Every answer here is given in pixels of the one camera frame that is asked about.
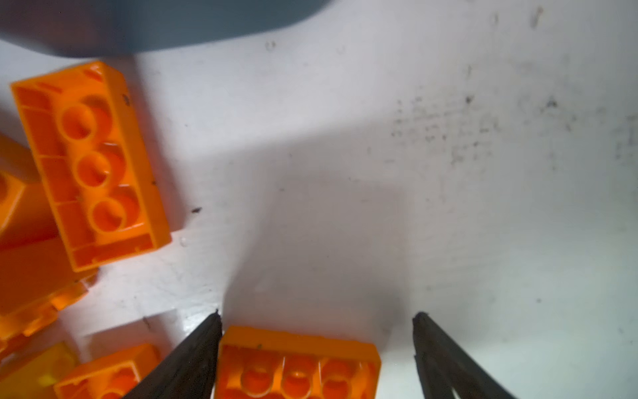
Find orange lego brick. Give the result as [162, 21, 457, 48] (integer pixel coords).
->
[11, 62, 171, 272]
[1, 135, 57, 249]
[214, 326, 381, 398]
[54, 343, 160, 399]

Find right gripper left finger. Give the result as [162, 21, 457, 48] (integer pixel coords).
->
[125, 312, 223, 398]

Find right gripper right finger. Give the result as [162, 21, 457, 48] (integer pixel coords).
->
[413, 312, 514, 399]

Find dark teal plastic container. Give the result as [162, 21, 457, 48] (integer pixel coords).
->
[1, 1, 328, 58]

